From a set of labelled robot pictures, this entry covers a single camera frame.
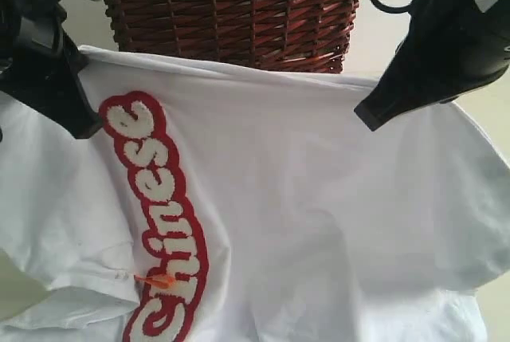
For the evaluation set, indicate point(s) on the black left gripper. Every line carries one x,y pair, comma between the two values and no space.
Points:
40,65

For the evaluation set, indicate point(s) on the dark red wicker basket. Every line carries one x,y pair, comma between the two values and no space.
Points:
311,36

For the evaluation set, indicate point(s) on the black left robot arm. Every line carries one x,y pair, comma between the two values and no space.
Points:
40,64

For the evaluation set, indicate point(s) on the white t-shirt red lettering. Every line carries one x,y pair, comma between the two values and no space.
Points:
220,203

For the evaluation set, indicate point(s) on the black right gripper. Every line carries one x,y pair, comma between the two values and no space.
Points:
458,46

